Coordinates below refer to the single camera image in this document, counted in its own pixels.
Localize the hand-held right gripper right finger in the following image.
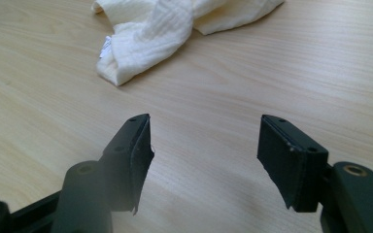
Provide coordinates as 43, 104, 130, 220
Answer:
256, 114, 373, 233

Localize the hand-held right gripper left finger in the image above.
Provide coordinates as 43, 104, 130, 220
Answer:
51, 113, 155, 233

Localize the white cloth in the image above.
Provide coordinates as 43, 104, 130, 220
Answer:
91, 0, 286, 87

